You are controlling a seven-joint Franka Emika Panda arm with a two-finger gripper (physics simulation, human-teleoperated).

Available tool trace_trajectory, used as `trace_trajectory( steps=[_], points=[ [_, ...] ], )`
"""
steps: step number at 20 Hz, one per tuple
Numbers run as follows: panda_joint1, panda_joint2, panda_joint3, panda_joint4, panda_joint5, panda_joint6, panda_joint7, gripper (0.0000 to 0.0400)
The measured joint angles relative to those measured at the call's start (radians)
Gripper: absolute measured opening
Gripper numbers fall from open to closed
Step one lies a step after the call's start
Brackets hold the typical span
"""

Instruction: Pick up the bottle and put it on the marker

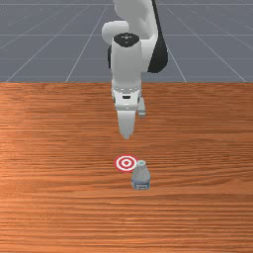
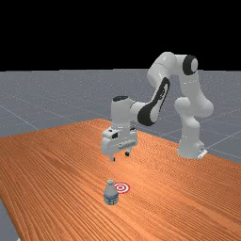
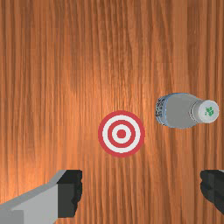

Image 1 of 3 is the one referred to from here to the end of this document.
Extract clear plastic bottle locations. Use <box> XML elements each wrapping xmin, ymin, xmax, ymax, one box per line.
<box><xmin>130</xmin><ymin>159</ymin><xmax>152</xmax><ymax>192</ymax></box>

